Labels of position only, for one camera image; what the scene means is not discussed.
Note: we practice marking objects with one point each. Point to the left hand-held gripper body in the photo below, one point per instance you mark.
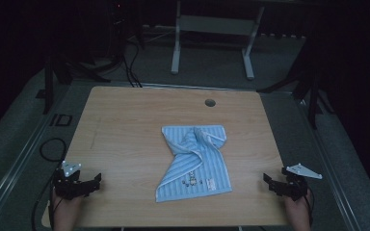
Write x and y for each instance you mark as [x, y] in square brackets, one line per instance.
[69, 186]

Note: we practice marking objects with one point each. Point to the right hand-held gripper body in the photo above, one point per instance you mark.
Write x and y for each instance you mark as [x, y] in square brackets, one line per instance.
[295, 184]

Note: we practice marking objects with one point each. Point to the blue striped towel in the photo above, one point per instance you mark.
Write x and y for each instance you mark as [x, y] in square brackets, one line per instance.
[192, 166]

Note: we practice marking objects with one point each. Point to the person's left hand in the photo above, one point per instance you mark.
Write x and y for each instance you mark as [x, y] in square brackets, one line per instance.
[67, 203]

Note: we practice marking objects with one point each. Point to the person's right hand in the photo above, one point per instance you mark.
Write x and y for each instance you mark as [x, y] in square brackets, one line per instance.
[297, 205]

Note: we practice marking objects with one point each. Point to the black stand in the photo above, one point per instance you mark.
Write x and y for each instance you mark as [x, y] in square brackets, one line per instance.
[311, 89]
[58, 73]

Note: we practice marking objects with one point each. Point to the black floor bracket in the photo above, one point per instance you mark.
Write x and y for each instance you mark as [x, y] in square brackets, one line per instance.
[61, 120]

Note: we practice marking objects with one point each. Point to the white metal desk frame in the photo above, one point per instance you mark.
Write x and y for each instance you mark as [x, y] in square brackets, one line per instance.
[215, 25]

